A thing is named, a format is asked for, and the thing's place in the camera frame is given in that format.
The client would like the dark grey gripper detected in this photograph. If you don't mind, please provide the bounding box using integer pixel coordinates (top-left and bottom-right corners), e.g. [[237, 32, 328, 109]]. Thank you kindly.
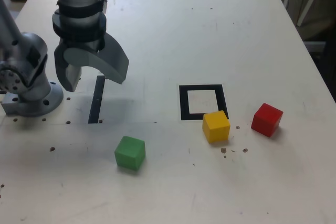
[[54, 32, 130, 93]]

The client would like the green cube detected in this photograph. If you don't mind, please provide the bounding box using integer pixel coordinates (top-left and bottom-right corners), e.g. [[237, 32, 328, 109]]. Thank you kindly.
[[114, 135, 146, 172]]

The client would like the yellow cube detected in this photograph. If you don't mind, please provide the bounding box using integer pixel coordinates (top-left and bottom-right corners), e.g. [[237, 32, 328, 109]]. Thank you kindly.
[[202, 110, 231, 145]]

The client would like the red cube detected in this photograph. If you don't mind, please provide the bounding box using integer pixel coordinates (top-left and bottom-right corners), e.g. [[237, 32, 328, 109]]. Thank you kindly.
[[250, 102, 284, 138]]

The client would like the black tape square outline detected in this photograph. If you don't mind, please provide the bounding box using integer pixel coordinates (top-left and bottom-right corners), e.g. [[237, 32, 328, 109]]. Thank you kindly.
[[178, 84, 229, 121]]

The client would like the black tape strip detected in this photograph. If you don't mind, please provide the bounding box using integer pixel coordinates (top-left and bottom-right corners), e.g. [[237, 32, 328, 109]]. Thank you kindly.
[[88, 75, 106, 124]]

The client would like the grey metal rail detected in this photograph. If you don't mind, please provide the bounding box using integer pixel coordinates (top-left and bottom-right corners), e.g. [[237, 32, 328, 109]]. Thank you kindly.
[[303, 40, 328, 53]]

